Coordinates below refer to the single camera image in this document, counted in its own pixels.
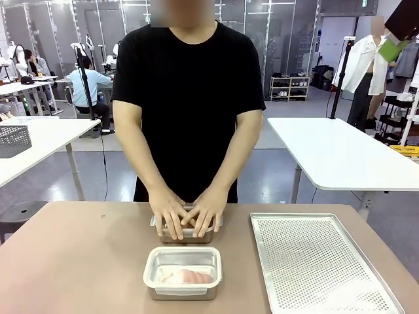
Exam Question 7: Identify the yellow flat crate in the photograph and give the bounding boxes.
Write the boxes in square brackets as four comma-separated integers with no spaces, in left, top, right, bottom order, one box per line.
[388,144,419,160]

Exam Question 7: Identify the black round stool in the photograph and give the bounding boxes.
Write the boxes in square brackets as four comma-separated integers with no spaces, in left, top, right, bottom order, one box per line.
[0,200,48,245]

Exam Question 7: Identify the white shoe rack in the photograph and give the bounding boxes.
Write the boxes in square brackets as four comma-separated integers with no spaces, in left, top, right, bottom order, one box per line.
[269,75,311,102]

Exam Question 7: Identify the rectangular steel container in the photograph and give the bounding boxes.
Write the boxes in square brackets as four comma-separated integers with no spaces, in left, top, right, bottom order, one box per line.
[159,204,213,245]
[145,248,221,302]

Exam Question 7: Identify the person's right hand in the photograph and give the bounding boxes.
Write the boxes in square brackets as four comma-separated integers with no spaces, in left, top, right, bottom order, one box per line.
[148,188,197,241]

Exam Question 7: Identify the perforated metal baking tray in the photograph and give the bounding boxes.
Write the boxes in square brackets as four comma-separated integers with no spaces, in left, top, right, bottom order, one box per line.
[249,212,407,314]

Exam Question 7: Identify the person's left forearm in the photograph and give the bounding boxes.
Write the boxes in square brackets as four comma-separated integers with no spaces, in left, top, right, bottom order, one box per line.
[203,137,260,201]

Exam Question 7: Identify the standing person white shirt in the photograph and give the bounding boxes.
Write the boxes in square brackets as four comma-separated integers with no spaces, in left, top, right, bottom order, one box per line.
[333,16,395,132]

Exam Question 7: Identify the person's right forearm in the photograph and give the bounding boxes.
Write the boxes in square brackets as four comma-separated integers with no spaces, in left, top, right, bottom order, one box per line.
[118,137,172,201]

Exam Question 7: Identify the person in black t-shirt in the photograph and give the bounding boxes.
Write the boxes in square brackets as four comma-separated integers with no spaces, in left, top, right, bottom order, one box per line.
[110,18,267,203]

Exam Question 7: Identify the black bag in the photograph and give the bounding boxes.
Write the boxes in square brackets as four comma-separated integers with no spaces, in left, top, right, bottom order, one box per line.
[311,64,336,92]

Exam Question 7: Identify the seated person grey hoodie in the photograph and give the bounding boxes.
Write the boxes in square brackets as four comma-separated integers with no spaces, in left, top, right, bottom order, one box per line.
[22,48,56,112]

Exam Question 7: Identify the seated person light blue shirt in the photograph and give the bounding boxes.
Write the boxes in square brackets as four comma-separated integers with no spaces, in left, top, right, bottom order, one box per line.
[64,56,117,136]

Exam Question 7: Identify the hanging denim jacket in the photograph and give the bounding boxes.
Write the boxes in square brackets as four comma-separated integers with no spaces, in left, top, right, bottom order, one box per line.
[393,44,419,80]

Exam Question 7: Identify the translucent white clip lid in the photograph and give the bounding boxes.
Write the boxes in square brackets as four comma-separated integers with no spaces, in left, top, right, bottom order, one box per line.
[149,202,225,239]
[142,245,224,290]

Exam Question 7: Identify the grey perforated plastic basket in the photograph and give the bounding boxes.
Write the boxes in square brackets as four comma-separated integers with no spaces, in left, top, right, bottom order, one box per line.
[0,124,33,159]

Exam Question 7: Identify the white background desk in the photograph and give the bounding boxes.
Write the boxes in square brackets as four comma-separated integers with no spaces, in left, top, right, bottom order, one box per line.
[0,76,60,116]

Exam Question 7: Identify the black tripod stand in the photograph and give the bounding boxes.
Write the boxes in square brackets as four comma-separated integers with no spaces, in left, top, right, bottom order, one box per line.
[73,44,101,131]

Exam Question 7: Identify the black hanging cable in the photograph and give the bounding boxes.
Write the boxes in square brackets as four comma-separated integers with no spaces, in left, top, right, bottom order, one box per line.
[100,129,108,201]

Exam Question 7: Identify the black stand with white top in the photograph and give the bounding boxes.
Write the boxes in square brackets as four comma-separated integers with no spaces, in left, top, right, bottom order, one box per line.
[328,36,357,120]

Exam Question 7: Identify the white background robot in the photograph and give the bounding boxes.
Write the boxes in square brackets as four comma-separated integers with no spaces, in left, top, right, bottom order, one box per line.
[7,40,27,78]

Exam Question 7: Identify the black utility cart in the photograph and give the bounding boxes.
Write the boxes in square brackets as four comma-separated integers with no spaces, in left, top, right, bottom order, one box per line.
[374,92,419,147]

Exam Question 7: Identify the person's left hand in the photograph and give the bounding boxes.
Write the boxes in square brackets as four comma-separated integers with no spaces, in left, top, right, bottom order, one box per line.
[181,188,227,239]

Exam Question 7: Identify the white table with grey leg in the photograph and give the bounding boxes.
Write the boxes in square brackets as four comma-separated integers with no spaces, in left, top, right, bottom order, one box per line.
[0,116,102,201]

